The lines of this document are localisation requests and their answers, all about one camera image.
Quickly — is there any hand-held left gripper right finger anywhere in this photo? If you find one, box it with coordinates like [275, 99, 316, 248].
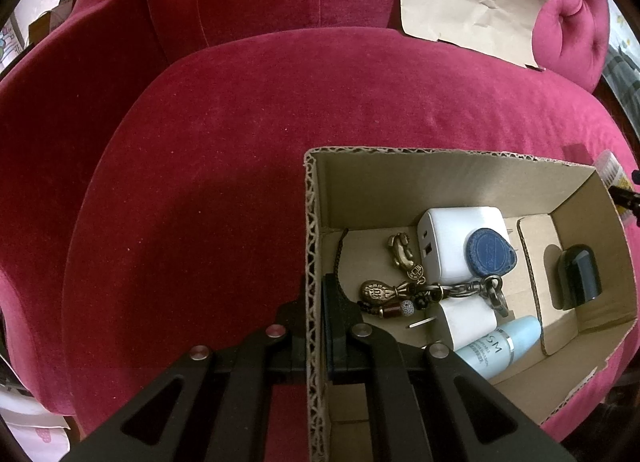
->
[322, 273, 576, 462]

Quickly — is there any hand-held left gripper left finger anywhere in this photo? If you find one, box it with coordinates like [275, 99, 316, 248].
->
[62, 277, 307, 462]

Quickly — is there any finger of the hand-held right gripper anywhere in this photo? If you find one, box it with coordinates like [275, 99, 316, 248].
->
[607, 169, 640, 218]

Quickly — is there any cotton swab container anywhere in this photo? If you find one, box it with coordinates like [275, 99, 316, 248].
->
[594, 151, 633, 228]

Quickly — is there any small black cylinder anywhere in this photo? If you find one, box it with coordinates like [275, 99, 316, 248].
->
[549, 243, 601, 311]

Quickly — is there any white charger with prongs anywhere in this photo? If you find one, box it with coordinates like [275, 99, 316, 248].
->
[407, 298, 500, 349]

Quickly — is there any keychain with blue fob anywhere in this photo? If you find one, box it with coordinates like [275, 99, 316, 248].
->
[334, 226, 517, 320]

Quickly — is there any white cube charger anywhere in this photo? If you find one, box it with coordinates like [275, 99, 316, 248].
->
[416, 207, 506, 284]

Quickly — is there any light blue tube bottle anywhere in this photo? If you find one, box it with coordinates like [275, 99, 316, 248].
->
[454, 315, 543, 384]

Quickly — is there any cardboard box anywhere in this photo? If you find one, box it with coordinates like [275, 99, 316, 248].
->
[303, 146, 638, 462]

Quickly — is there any grey plaid blanket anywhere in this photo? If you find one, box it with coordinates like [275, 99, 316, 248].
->
[602, 32, 640, 113]

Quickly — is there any red velvet tufted sofa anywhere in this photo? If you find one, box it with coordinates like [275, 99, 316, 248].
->
[0, 0, 640, 448]

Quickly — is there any white printed cloth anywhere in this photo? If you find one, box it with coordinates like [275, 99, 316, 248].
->
[0, 392, 71, 462]

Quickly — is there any cartoon wall poster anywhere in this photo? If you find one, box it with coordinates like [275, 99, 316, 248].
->
[0, 17, 23, 60]

